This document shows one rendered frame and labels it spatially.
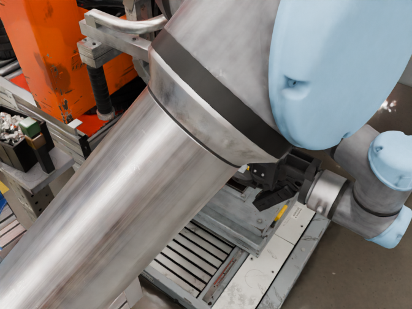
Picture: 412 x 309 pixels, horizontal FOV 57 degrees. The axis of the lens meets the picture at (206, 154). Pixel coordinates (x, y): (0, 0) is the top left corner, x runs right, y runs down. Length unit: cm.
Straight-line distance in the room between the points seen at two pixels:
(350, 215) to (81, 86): 96
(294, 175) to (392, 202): 16
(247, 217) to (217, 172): 116
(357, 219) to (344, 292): 95
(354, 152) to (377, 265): 112
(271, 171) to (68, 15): 80
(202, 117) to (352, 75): 8
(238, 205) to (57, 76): 75
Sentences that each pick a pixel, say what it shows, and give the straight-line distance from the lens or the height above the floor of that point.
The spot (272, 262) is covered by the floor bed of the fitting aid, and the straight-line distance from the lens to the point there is 148.
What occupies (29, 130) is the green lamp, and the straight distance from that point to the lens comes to 118.
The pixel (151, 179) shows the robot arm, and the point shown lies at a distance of 23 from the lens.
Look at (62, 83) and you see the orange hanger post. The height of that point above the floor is 68.
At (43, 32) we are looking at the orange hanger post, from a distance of 119.
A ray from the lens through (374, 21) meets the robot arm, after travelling 22.
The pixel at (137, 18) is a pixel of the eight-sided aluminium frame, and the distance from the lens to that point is 106.
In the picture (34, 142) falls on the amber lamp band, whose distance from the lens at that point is 121.
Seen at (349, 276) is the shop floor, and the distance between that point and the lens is 162.
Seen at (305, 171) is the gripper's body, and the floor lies 90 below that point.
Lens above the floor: 137
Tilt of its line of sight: 46 degrees down
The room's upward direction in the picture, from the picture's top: straight up
